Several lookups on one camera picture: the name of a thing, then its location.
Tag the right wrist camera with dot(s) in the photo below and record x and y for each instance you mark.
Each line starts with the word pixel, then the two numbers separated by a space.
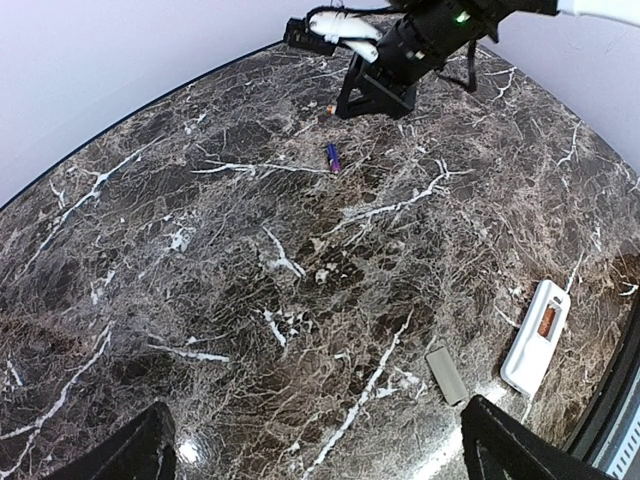
pixel 324 29

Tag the white remote control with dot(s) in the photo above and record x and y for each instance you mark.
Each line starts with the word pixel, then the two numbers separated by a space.
pixel 533 348

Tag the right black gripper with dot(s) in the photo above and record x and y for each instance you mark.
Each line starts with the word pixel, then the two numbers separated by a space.
pixel 370 89

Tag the black front rail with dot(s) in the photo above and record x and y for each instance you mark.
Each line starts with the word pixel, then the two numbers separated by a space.
pixel 618 389

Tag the white slotted cable duct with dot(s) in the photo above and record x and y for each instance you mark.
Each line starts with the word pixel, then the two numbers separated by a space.
pixel 620 459

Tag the grey battery cover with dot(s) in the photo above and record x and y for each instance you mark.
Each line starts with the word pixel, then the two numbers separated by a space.
pixel 447 376

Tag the blue battery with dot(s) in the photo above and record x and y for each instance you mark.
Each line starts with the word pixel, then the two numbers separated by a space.
pixel 333 158

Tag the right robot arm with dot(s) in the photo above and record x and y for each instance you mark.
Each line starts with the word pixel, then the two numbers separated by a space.
pixel 441 37

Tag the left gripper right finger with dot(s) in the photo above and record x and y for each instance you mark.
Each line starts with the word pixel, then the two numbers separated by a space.
pixel 497 446

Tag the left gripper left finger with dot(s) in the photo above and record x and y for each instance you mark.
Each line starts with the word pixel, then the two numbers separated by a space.
pixel 144 448

